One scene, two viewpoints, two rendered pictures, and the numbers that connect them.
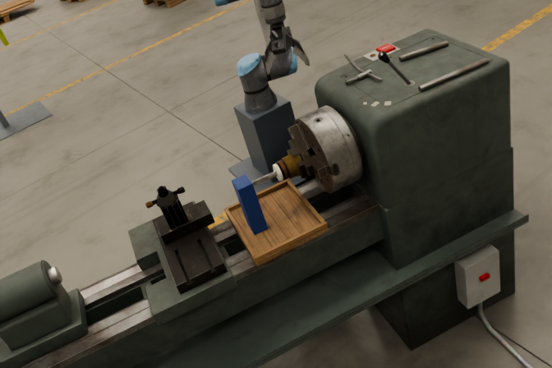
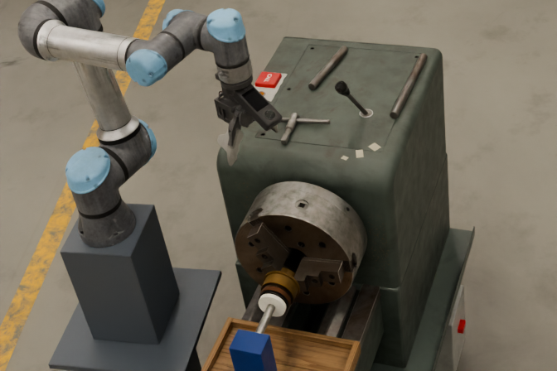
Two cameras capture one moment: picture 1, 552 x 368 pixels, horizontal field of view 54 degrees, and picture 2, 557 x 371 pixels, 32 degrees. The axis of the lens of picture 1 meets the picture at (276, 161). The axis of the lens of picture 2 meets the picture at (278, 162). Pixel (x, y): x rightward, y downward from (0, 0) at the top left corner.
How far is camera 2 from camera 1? 1.46 m
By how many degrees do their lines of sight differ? 41
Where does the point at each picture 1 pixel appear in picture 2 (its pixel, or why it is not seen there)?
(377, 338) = not seen: outside the picture
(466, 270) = (452, 326)
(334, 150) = (346, 235)
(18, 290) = not seen: outside the picture
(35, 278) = not seen: outside the picture
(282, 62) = (141, 146)
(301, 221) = (317, 359)
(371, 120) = (379, 175)
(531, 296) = (472, 330)
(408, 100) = (395, 134)
